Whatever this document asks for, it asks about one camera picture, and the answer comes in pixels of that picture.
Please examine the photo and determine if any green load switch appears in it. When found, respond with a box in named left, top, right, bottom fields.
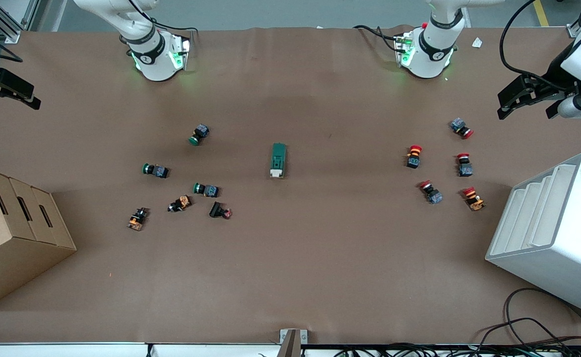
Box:
left=269, top=143, right=288, bottom=179

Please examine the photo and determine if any red emergency button grey base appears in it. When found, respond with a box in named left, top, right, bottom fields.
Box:
left=418, top=180, right=443, bottom=205
left=456, top=153, right=473, bottom=178
left=450, top=118, right=474, bottom=139

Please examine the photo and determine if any red button orange base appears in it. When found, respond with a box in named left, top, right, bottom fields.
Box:
left=462, top=186, right=486, bottom=212

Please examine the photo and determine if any white stepped rack box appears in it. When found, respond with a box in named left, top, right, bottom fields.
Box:
left=485, top=153, right=581, bottom=319

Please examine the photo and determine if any brown cardboard box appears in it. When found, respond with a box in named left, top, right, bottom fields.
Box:
left=0, top=165, right=77, bottom=312

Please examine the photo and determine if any green mushroom push button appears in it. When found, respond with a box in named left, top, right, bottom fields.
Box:
left=142, top=163, right=170, bottom=179
left=189, top=124, right=210, bottom=146
left=193, top=182, right=220, bottom=198

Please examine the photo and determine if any black square push button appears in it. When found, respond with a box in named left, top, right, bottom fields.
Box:
left=209, top=201, right=233, bottom=220

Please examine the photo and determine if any brown paper table cover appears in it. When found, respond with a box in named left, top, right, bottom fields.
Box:
left=0, top=25, right=581, bottom=345

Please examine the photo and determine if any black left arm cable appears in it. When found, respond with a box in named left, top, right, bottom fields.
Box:
left=500, top=0, right=569, bottom=92

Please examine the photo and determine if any red button yellow ring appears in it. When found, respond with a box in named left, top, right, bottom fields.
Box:
left=405, top=145, right=423, bottom=169

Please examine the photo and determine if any black plug cable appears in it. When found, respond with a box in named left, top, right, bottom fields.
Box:
left=353, top=24, right=405, bottom=53

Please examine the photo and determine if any black orange selector switch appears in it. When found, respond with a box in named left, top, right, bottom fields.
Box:
left=127, top=207, right=149, bottom=232
left=167, top=195, right=192, bottom=213

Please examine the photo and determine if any black looping cable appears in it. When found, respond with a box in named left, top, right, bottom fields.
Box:
left=476, top=288, right=581, bottom=348

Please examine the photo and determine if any white table edge rail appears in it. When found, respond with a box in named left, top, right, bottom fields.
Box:
left=0, top=342, right=281, bottom=357

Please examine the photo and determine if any black cable bundle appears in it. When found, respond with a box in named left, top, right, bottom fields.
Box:
left=320, top=342, right=581, bottom=357

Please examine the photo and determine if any metal bracket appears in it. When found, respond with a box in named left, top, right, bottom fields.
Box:
left=279, top=328, right=308, bottom=357

